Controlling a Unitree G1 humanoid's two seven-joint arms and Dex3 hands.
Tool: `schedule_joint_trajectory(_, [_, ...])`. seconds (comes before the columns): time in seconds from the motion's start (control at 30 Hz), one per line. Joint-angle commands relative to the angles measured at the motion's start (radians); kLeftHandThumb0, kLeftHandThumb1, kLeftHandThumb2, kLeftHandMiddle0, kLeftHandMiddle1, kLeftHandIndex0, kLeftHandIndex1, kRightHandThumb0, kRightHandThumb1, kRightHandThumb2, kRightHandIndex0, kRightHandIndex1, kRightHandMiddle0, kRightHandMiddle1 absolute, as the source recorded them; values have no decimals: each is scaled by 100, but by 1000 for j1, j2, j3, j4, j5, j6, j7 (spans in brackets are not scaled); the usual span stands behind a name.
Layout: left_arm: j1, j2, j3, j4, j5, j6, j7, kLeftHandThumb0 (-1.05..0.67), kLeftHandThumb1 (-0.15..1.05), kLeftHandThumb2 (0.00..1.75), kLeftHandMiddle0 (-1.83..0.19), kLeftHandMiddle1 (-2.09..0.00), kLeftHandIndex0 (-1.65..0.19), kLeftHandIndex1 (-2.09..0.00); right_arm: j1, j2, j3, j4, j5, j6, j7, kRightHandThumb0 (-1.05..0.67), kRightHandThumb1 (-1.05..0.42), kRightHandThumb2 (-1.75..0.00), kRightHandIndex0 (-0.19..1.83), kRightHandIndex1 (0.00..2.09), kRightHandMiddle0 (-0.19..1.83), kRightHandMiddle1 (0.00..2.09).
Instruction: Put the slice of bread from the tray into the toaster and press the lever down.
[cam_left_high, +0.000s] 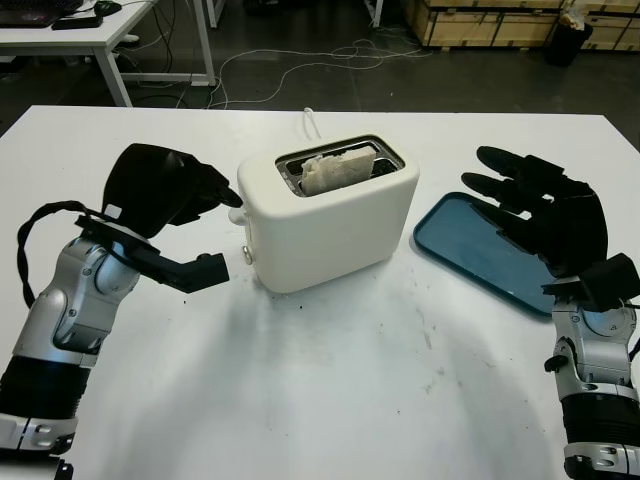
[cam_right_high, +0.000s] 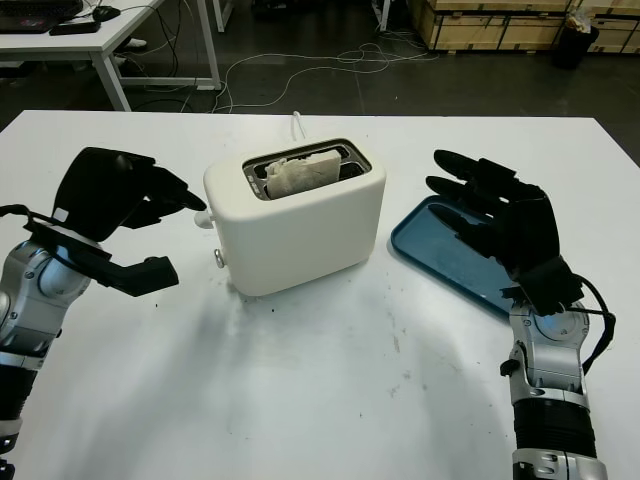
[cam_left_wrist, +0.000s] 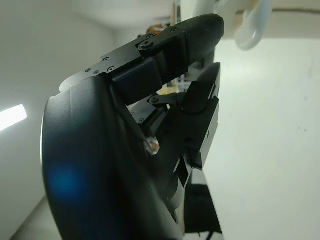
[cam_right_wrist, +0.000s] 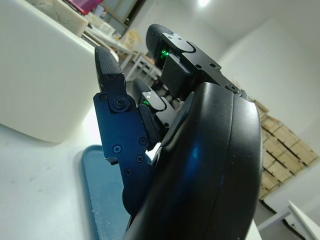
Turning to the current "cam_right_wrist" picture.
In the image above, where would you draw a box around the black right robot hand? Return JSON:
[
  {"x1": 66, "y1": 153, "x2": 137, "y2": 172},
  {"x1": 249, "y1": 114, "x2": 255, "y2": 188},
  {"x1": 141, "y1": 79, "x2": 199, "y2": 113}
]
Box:
[{"x1": 93, "y1": 23, "x2": 265, "y2": 240}]

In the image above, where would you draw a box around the blue plastic tray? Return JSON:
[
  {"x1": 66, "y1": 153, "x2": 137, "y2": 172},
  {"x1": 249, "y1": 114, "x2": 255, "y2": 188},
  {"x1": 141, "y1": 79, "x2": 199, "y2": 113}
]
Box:
[{"x1": 81, "y1": 144, "x2": 156, "y2": 240}]

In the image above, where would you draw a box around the white two-slot toaster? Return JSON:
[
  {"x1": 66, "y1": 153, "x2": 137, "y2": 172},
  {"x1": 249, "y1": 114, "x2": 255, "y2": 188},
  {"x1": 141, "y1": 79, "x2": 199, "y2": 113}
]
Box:
[{"x1": 0, "y1": 0, "x2": 120, "y2": 144}]

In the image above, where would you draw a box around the wooden crate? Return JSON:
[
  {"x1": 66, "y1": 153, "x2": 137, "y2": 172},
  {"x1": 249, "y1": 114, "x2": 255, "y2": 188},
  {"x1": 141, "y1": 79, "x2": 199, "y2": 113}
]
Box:
[{"x1": 252, "y1": 99, "x2": 320, "y2": 201}]

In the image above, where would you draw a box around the white office desk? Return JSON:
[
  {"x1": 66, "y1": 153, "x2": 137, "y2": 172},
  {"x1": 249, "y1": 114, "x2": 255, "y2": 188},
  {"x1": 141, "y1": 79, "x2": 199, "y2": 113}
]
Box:
[{"x1": 257, "y1": 199, "x2": 320, "y2": 240}]

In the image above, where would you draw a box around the pink storage box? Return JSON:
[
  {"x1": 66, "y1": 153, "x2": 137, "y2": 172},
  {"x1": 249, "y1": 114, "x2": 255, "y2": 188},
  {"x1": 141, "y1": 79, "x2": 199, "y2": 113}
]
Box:
[{"x1": 66, "y1": 0, "x2": 104, "y2": 16}]

